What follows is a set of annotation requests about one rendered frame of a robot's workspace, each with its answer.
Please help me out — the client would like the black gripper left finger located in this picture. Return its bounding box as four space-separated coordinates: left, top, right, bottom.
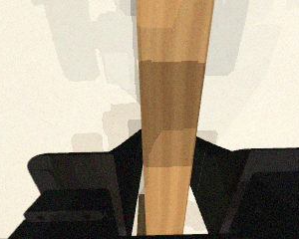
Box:
27 129 143 236

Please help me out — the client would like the brown wooden post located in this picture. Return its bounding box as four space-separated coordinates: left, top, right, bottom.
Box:
137 194 147 236

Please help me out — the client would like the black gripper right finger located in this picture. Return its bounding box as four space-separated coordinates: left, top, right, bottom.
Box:
190 136 299 234

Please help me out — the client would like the brown wooden rail with steel hooks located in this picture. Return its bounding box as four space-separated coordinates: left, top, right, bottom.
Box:
136 0 215 235

